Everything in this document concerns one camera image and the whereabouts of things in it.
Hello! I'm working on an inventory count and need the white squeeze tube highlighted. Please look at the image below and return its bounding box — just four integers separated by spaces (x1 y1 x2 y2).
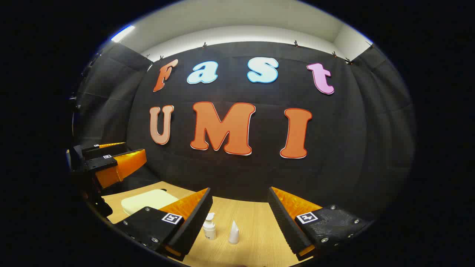
229 220 240 244

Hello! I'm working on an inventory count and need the white pump bottle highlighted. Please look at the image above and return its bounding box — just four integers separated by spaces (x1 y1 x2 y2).
203 212 217 241

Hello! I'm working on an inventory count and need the row of small black clips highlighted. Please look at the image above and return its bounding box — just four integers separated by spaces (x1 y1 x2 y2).
145 40 375 65

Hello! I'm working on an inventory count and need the black backdrop cloth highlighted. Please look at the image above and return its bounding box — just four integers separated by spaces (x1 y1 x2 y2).
72 41 416 223

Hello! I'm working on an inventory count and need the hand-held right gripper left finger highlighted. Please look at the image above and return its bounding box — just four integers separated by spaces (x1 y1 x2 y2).
113 187 214 262

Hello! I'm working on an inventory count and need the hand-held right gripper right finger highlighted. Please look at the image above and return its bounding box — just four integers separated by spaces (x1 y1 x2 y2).
267 187 373 261

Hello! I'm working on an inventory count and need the pale yellow suitcase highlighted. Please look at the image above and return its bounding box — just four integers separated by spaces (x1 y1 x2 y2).
121 189 179 216

